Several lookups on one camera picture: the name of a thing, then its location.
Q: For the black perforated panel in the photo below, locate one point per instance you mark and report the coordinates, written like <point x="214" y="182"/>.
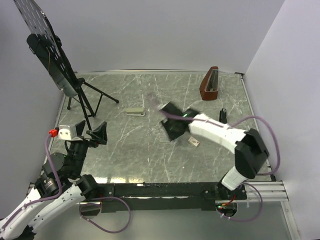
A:
<point x="43" y="43"/>

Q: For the white staple box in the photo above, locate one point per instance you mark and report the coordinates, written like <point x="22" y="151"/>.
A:
<point x="193" y="141"/>

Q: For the brown wooden metronome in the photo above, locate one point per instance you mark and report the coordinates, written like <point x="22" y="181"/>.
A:
<point x="209" y="86"/>

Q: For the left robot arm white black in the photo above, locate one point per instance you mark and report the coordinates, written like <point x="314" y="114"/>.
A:
<point x="61" y="184"/>

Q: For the beige stapler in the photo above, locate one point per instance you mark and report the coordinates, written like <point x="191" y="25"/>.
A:
<point x="135" y="111"/>

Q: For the black tripod stand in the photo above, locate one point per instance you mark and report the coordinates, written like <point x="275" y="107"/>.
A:
<point x="84" y="102"/>

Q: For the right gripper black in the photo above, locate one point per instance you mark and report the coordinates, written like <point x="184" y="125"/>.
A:
<point x="172" y="135"/>

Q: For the aluminium rail frame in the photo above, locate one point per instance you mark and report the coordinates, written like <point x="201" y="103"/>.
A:
<point x="267" y="193"/>

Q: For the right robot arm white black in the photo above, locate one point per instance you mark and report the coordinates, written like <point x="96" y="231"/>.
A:
<point x="248" y="147"/>

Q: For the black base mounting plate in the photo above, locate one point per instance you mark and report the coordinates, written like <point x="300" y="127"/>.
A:
<point x="163" y="196"/>

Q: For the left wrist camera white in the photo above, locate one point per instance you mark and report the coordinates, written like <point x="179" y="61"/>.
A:
<point x="66" y="133"/>

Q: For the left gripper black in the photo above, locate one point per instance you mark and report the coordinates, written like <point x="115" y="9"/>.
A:
<point x="99" y="133"/>

